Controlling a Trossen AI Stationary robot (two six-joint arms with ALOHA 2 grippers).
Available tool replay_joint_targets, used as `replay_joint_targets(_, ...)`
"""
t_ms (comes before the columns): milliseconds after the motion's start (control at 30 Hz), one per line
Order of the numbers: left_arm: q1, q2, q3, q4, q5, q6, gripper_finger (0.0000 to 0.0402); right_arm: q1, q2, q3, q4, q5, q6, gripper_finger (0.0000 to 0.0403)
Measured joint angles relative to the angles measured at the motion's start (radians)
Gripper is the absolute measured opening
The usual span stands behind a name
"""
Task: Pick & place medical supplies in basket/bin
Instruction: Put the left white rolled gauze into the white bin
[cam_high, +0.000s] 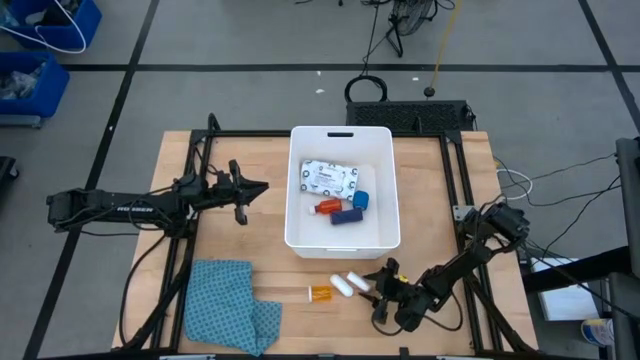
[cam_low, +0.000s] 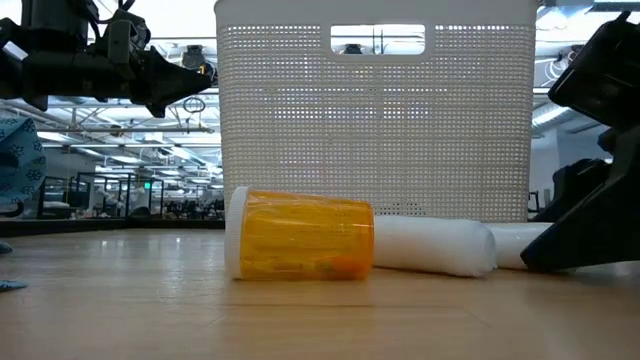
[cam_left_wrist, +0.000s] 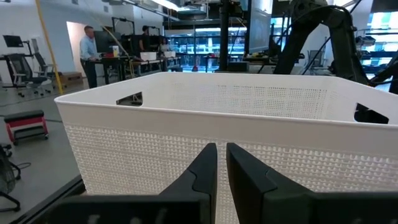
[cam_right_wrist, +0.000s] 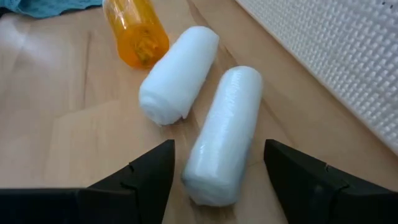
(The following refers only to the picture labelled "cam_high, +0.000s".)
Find black computer case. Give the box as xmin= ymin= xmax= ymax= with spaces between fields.
xmin=345 ymin=99 xmax=472 ymax=135

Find white printed plastic package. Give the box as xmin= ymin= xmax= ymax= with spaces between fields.
xmin=298 ymin=158 xmax=361 ymax=199

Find white gauze roll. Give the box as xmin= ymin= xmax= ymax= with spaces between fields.
xmin=346 ymin=270 xmax=372 ymax=293

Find white cable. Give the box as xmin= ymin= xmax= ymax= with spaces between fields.
xmin=494 ymin=167 xmax=535 ymax=202
xmin=0 ymin=0 xmax=89 ymax=55

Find grey metal stand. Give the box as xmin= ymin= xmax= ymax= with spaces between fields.
xmin=614 ymin=137 xmax=640 ymax=360

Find black aluminium table frame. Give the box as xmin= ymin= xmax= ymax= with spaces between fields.
xmin=112 ymin=112 xmax=541 ymax=360

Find silver metal bracket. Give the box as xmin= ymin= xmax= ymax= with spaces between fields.
xmin=452 ymin=204 xmax=476 ymax=224

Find white box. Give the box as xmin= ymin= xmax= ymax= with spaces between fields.
xmin=529 ymin=257 xmax=609 ymax=322

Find blue storage bin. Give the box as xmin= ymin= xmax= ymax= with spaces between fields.
xmin=0 ymin=0 xmax=104 ymax=51
xmin=0 ymin=51 xmax=71 ymax=126

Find white blue can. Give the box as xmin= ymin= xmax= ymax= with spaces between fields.
xmin=580 ymin=317 xmax=615 ymax=347

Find black coiled cable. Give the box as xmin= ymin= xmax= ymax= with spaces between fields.
xmin=343 ymin=74 xmax=390 ymax=104

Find black floor fan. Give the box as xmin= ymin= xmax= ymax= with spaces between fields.
xmin=384 ymin=0 xmax=442 ymax=59

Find yellow cable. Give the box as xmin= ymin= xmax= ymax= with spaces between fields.
xmin=423 ymin=0 xmax=464 ymax=99

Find blue patterned cloth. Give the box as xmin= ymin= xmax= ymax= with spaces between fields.
xmin=183 ymin=258 xmax=284 ymax=357

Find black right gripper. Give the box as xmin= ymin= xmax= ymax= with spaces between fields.
xmin=358 ymin=258 xmax=426 ymax=322

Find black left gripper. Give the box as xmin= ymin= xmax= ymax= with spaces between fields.
xmin=199 ymin=159 xmax=270 ymax=226

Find orange bottle with white cap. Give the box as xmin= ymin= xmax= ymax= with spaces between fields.
xmin=308 ymin=198 xmax=344 ymax=217

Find orange pill bottle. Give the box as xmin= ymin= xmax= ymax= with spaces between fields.
xmin=307 ymin=284 xmax=334 ymax=304

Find white perforated plastic basket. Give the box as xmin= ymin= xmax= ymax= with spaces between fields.
xmin=283 ymin=124 xmax=402 ymax=260

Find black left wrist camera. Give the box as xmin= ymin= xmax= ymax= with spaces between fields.
xmin=174 ymin=172 xmax=199 ymax=194

